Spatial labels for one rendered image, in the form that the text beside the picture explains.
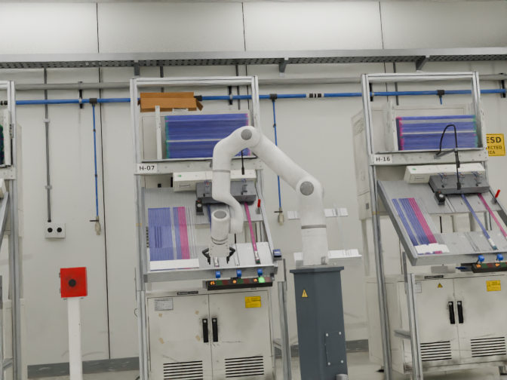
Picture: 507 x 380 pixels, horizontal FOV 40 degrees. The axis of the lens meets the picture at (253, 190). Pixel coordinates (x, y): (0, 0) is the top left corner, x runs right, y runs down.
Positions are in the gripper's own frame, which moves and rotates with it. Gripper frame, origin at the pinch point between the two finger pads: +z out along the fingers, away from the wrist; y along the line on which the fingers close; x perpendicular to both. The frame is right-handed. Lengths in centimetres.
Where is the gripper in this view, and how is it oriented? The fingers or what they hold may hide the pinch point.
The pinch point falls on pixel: (218, 261)
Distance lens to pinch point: 359.7
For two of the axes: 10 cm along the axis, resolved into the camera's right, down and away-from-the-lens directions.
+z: -0.6, 7.7, 6.3
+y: 9.9, -0.4, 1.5
